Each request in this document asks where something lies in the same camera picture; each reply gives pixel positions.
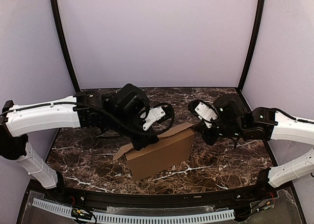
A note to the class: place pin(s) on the black right frame post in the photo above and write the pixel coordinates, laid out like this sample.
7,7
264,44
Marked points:
252,45

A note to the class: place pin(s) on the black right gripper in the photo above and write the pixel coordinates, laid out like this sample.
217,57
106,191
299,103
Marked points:
209,132

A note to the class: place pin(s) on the grey slotted cable duct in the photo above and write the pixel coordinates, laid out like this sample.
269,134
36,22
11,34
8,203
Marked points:
107,218

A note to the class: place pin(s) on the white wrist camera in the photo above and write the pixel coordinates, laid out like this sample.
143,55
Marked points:
203,111
158,114

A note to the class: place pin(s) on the brown cardboard box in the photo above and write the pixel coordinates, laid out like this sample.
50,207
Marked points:
173,147

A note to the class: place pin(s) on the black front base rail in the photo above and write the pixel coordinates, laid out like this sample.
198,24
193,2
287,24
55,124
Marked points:
240,199

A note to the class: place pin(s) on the small green circuit board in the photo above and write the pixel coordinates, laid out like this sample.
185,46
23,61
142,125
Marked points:
81,214

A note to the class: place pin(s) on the black left frame post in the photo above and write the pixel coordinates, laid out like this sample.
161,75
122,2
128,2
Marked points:
63,44

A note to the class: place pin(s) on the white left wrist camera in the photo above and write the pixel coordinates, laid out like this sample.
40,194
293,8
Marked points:
158,114

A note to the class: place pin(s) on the black frame post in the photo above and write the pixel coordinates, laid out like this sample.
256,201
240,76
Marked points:
252,45
63,44

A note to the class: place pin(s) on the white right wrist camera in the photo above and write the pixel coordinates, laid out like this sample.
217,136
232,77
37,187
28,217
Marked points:
203,111

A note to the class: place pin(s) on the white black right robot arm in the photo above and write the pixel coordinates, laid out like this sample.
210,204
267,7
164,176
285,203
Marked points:
274,124

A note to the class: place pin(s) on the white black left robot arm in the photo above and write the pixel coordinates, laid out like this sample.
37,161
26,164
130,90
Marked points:
83,110

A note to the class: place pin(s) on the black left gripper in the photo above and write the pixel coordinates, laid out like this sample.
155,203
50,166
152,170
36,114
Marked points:
143,142

